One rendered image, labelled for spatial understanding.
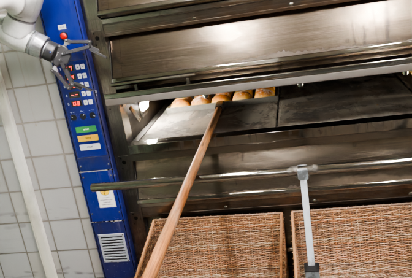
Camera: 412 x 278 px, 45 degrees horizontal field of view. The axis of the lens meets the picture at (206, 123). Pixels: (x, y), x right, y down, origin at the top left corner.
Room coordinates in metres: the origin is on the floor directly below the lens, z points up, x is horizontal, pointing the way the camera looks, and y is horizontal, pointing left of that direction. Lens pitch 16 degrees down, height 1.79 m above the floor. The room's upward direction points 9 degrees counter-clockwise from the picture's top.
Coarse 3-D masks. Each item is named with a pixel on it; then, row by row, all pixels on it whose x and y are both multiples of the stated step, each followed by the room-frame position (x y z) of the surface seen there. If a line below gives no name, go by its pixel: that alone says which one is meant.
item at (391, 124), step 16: (272, 128) 1.88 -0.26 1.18; (288, 128) 1.84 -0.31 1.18; (304, 128) 1.81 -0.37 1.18; (320, 128) 1.80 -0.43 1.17; (336, 128) 1.79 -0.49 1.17; (352, 128) 1.78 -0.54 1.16; (368, 128) 1.76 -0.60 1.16; (384, 128) 1.75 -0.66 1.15; (400, 128) 1.74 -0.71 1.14; (144, 144) 1.94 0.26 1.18; (160, 144) 1.93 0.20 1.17; (176, 144) 1.92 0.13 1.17; (192, 144) 1.90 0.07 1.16; (208, 144) 1.89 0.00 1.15; (224, 144) 1.88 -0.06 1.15
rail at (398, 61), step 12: (384, 60) 1.62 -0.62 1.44; (396, 60) 1.61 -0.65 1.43; (408, 60) 1.60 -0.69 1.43; (288, 72) 1.68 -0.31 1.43; (300, 72) 1.67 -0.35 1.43; (312, 72) 1.66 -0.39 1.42; (324, 72) 1.65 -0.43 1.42; (192, 84) 1.75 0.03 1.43; (204, 84) 1.74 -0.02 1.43; (216, 84) 1.73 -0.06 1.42; (228, 84) 1.72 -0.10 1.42; (108, 96) 1.81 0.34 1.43; (120, 96) 1.80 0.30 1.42
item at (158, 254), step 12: (216, 108) 2.21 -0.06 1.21; (216, 120) 2.05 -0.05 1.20; (204, 144) 1.74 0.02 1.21; (192, 168) 1.51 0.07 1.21; (192, 180) 1.43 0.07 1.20; (180, 192) 1.34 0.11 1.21; (180, 204) 1.27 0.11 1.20; (168, 216) 1.21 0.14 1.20; (168, 228) 1.13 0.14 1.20; (168, 240) 1.09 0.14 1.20; (156, 252) 1.03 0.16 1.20; (156, 264) 0.98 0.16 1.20; (144, 276) 0.94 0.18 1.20; (156, 276) 0.96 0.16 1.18
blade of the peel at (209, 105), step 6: (276, 90) 2.48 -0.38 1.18; (192, 96) 2.65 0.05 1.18; (270, 96) 2.29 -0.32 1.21; (276, 96) 2.28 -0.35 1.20; (228, 102) 2.32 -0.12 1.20; (234, 102) 2.32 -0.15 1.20; (240, 102) 2.31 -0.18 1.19; (246, 102) 2.31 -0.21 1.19; (252, 102) 2.30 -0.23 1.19; (258, 102) 2.30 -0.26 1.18; (168, 108) 2.38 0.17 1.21; (174, 108) 2.38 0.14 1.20; (180, 108) 2.37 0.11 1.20; (186, 108) 2.36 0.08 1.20; (192, 108) 2.36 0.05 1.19; (198, 108) 2.35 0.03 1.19; (204, 108) 2.35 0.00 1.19; (210, 108) 2.34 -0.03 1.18
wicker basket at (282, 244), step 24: (216, 216) 1.86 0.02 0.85; (240, 216) 1.83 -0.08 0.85; (264, 216) 1.81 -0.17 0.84; (192, 240) 1.86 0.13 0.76; (216, 240) 1.83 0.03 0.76; (240, 240) 1.81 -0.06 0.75; (264, 240) 1.79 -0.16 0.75; (144, 264) 1.72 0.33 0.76; (168, 264) 1.86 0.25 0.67; (192, 264) 1.83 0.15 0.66; (216, 264) 1.81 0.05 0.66; (240, 264) 1.79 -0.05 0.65; (264, 264) 1.76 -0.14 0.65
